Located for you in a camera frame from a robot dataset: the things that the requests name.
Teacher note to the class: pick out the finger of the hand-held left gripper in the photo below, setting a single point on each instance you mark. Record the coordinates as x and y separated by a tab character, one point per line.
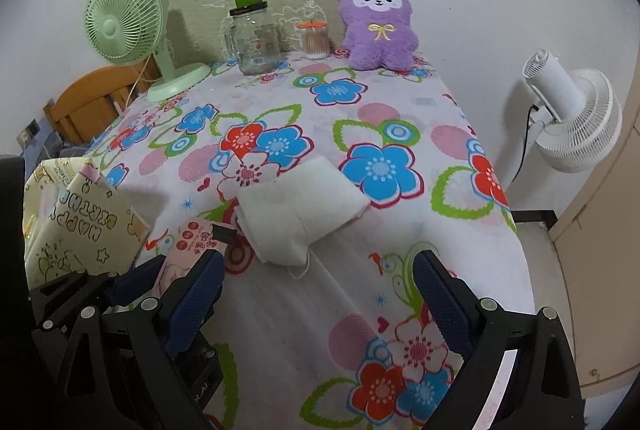
135	282

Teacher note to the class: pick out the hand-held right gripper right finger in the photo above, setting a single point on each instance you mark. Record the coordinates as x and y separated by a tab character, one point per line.
442	305

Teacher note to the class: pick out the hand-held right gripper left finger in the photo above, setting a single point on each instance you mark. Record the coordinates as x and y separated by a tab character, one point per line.
195	305

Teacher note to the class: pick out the pink tissue packet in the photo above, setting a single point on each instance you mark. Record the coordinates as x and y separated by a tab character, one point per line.
192	245

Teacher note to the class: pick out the yellow printed storage box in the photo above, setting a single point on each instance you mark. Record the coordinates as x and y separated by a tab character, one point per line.
75	230

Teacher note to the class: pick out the white cloth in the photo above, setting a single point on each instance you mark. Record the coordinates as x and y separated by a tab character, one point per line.
300	205

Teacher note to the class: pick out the small black item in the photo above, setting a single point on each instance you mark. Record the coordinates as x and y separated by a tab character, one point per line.
225	234

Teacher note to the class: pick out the floral tablecloth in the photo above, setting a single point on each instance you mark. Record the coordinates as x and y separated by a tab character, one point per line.
350	235

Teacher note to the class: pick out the beige wardrobe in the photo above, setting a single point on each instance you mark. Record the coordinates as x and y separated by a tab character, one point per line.
610	260

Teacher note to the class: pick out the white standing fan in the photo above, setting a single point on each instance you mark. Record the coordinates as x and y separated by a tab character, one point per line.
575	130

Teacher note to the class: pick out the green desk fan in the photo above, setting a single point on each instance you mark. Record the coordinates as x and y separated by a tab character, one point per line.
115	25

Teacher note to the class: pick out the glass jar with green lid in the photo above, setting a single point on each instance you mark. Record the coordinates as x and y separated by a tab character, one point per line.
255	45

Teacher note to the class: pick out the purple plush bunny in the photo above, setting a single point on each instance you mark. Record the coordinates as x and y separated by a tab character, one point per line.
380	40

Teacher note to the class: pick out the cotton swab container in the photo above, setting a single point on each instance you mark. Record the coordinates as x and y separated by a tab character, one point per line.
315	43

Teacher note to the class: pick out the wall socket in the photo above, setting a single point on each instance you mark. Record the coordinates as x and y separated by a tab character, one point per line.
29	130

